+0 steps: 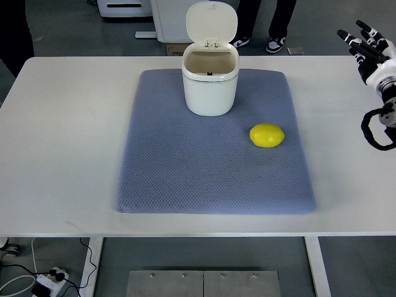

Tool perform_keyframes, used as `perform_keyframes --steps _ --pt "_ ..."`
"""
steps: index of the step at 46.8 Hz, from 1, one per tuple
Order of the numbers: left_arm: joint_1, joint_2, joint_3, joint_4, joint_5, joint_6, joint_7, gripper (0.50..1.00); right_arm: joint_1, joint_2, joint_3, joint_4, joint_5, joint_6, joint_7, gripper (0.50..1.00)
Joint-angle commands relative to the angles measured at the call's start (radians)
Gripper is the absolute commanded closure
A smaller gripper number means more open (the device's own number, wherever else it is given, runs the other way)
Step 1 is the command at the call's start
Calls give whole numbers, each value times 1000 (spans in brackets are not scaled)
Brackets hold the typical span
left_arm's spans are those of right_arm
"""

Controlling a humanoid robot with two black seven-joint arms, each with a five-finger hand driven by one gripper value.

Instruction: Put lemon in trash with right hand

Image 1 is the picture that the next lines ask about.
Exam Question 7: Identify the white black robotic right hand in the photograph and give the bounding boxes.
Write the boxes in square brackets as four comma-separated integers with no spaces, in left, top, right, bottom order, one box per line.
[337,20,395,88]

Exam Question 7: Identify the yellow lemon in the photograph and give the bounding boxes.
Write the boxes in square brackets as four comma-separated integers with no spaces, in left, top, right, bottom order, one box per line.
[249,123,285,148]

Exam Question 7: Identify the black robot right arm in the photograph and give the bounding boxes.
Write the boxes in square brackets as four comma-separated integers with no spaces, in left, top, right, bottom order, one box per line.
[377,76,395,128]

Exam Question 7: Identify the white trash bin open lid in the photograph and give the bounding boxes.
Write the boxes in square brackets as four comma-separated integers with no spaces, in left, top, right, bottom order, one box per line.
[182,1,239,116]

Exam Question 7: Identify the grey floor socket plate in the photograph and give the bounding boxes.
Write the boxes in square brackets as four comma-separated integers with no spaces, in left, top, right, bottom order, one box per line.
[287,46,304,56]

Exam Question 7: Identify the person right sneaker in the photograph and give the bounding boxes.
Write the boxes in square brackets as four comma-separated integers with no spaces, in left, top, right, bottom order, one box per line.
[266,37,286,54]

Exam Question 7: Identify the person sneaker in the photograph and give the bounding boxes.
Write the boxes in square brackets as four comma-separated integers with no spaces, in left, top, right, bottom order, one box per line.
[231,37,249,48]
[266,37,286,54]

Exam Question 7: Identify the person dark trousers legs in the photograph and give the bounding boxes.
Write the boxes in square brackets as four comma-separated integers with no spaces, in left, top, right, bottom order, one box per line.
[236,0,296,38]

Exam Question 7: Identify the person left sneaker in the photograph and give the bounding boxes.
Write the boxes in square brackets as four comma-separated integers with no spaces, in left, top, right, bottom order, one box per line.
[231,37,249,48]

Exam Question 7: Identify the cardboard box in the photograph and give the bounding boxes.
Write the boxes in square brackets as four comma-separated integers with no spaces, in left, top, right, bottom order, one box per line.
[165,43,191,56]

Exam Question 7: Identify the white cabinet base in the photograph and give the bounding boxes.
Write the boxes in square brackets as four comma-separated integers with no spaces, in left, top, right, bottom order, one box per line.
[135,0,198,43]

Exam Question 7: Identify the right white table leg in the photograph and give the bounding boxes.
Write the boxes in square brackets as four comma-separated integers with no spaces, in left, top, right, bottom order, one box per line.
[304,236,331,297]

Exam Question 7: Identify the white table leg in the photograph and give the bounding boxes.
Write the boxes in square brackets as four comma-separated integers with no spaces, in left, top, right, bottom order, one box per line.
[79,237,104,297]
[304,236,331,297]

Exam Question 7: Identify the blue quilted mat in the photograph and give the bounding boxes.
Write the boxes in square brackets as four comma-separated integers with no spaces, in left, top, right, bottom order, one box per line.
[114,69,316,215]

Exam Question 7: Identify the white appliance with slot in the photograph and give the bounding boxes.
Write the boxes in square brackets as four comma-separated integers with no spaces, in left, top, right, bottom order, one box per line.
[97,0,152,18]

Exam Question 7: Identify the metal floor plate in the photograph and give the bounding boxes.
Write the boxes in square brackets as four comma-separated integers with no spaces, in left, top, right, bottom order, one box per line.
[126,270,281,296]

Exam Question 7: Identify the left white table leg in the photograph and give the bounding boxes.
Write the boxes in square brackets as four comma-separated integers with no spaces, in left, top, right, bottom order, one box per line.
[79,237,104,297]

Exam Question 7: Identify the dark clothed person at left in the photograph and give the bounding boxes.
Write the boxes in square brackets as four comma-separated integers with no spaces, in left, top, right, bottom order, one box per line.
[1,1,35,77]

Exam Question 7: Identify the white power strip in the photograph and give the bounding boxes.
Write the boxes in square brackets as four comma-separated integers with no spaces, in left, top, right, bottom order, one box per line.
[31,267,69,297]

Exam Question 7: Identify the caster wheel at left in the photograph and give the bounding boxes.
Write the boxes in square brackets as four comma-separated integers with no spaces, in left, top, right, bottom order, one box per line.
[0,238,20,257]

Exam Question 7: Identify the black power cable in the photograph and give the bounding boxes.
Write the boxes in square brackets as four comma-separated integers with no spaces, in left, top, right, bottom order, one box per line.
[0,237,97,297]

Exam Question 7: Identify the white cable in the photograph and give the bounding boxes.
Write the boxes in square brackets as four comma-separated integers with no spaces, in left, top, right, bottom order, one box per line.
[0,237,40,297]

